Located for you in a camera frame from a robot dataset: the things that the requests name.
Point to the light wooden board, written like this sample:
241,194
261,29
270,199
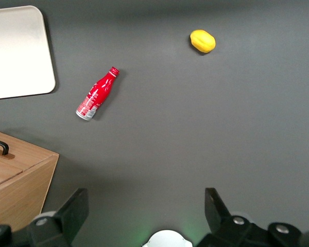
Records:
18,187

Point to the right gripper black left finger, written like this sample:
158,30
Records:
67,218

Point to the red coke bottle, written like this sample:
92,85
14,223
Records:
96,95

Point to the yellow lemon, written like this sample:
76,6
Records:
203,41

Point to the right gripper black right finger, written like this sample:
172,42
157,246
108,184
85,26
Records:
221,218

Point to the white rectangular tray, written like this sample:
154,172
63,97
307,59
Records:
18,54

